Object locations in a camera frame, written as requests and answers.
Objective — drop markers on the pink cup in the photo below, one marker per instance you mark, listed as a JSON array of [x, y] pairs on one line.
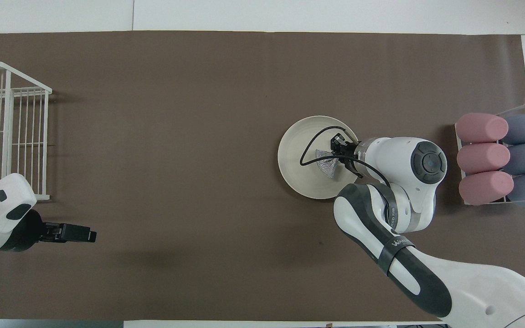
[[476, 159], [483, 187], [474, 127]]

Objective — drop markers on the clear acrylic cup holder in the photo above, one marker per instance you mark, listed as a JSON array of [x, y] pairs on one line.
[[457, 144]]

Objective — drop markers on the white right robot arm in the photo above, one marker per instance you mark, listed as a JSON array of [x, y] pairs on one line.
[[394, 155]]

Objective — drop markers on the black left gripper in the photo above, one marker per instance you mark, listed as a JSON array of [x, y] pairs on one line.
[[28, 230]]

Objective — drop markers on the brown paper table mat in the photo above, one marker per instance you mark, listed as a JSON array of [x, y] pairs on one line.
[[153, 136]]

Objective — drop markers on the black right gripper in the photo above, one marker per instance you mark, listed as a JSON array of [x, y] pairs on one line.
[[350, 151]]

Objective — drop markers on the silver mesh sponge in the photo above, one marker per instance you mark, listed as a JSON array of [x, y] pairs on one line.
[[328, 166]]

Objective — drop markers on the cream round plate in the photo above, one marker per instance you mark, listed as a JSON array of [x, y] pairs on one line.
[[294, 173]]

